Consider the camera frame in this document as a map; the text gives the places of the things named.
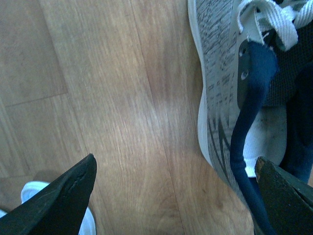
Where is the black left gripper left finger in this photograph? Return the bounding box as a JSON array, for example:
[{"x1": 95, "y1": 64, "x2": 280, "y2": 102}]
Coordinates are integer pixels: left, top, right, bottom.
[{"x1": 0, "y1": 153, "x2": 98, "y2": 235}]

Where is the white slide slipper right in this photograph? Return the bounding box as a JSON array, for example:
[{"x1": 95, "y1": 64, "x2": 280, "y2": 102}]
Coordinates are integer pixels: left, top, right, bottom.
[{"x1": 0, "y1": 181, "x2": 96, "y2": 235}]

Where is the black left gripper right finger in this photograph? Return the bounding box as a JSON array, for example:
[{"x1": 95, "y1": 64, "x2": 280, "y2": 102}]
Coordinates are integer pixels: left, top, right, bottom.
[{"x1": 255, "y1": 157, "x2": 313, "y2": 235}]

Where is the grey knit sneaker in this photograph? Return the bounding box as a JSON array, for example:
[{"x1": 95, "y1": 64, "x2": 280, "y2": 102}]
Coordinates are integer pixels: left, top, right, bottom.
[{"x1": 188, "y1": 0, "x2": 313, "y2": 235}]

